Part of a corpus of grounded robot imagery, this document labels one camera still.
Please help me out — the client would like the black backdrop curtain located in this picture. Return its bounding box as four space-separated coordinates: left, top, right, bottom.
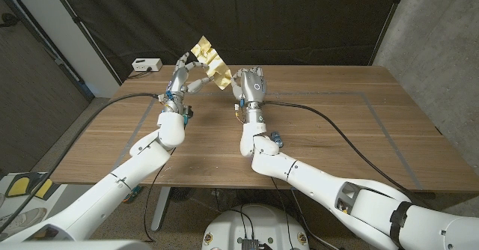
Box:
52 0 403 82

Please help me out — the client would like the thin black left wrist cable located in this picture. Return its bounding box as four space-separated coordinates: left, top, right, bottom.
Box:
143 147 177 243

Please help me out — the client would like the orange blue floor object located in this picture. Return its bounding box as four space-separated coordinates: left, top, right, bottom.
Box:
123 185 144 204

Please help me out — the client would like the white power strip box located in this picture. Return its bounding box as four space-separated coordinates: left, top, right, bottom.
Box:
131 58 163 73

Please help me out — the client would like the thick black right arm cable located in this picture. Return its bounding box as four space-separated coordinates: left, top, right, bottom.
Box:
263 100 437 199

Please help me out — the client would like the grey table leg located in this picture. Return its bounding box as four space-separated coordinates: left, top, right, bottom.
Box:
150 186 171 232

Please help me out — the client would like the gold foil envelope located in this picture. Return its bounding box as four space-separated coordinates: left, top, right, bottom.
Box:
190 35 234 91

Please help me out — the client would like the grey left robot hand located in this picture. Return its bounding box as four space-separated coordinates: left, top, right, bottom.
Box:
159 51 216 120

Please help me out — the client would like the blue toy car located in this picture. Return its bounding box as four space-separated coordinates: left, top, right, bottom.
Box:
269 131 284 149

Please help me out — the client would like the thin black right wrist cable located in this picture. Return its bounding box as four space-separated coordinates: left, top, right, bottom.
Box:
269 175 291 250

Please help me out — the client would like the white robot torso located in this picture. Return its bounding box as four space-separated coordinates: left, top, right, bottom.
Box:
201 204 311 250

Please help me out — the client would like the black backdrop stand pole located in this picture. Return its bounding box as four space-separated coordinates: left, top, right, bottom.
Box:
368 0 409 66
45 0 123 85

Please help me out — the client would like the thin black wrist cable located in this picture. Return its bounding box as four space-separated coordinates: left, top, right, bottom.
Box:
269 175 291 250
143 147 177 243

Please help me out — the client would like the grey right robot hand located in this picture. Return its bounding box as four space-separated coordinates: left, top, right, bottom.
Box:
230 66 269 126

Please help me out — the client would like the black power strip cord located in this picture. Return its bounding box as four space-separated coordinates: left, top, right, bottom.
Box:
126 68 153 80

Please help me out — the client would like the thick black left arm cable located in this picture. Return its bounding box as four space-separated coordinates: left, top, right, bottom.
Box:
0 91 163 234

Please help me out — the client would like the grey sneaker shoe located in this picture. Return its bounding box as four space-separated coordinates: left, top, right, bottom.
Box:
0 207 49 240

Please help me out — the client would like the yellow black foot pedal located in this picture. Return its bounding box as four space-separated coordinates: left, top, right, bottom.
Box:
5 173 31 199
29 175 61 201

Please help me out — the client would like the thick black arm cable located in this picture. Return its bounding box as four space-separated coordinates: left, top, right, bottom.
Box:
0 91 163 234
263 100 437 199

